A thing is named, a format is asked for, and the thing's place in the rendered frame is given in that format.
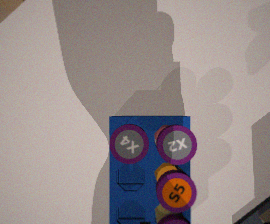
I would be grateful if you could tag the blue tube rack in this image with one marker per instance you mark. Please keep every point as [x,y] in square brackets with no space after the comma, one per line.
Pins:
[132,206]

